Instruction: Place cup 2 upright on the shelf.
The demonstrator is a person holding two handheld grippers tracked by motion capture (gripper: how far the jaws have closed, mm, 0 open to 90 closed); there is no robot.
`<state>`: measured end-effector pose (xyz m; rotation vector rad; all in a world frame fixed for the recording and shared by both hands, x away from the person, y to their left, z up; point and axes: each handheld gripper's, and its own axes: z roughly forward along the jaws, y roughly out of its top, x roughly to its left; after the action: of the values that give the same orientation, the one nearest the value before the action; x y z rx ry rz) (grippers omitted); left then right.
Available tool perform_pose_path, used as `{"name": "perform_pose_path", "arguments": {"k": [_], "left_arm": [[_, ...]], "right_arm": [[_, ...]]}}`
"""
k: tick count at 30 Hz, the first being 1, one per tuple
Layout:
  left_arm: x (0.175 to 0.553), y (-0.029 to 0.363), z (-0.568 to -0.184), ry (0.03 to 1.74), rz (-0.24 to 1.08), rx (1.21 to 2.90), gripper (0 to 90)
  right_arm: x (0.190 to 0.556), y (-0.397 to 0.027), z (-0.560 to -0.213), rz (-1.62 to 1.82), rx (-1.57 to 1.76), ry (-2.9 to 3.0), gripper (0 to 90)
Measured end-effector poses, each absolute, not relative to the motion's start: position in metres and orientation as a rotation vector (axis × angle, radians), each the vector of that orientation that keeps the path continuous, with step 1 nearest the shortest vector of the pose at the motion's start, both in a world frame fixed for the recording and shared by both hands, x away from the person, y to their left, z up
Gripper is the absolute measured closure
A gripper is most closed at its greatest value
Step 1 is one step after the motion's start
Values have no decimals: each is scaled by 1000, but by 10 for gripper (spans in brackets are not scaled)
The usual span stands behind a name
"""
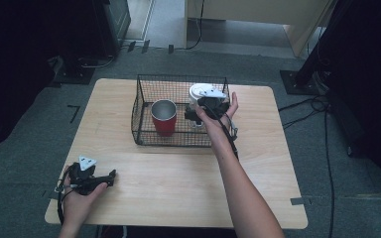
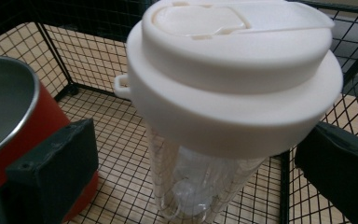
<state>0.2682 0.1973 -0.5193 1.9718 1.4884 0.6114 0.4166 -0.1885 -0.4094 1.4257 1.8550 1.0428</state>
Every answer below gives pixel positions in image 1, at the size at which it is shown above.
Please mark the beige wooden furniture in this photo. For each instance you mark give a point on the beige wooden furniture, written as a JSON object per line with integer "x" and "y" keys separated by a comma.
{"x": 261, "y": 13}

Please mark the white cup with lid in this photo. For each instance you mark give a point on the white cup with lid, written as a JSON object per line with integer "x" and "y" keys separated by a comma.
{"x": 196, "y": 91}

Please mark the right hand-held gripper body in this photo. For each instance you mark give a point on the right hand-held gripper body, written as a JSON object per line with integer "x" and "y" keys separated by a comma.
{"x": 216, "y": 104}

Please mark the black stand base plate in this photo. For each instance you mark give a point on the black stand base plate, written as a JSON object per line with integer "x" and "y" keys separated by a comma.
{"x": 74, "y": 74}
{"x": 302, "y": 82}

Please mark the dark curtain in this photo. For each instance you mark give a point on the dark curtain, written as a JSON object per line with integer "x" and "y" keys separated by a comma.
{"x": 370, "y": 82}
{"x": 16, "y": 66}

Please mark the black cabinet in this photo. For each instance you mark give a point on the black cabinet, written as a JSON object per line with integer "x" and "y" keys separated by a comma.
{"x": 115, "y": 23}

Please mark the person's right hand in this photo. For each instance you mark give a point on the person's right hand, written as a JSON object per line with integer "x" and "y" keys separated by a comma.
{"x": 221, "y": 123}

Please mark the person's left hand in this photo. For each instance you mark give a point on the person's left hand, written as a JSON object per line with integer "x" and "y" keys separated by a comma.
{"x": 76, "y": 206}

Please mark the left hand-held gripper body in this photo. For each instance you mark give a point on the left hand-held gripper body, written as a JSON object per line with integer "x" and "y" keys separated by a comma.
{"x": 84, "y": 178}

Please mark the red cup with steel inside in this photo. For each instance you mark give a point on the red cup with steel inside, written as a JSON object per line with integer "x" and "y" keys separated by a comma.
{"x": 164, "y": 124}

